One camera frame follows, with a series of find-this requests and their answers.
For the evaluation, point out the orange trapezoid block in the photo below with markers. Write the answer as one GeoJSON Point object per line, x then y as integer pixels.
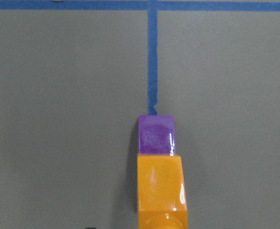
{"type": "Point", "coordinates": [161, 193]}

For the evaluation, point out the purple trapezoid block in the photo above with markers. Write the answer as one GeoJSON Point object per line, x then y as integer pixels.
{"type": "Point", "coordinates": [156, 135]}

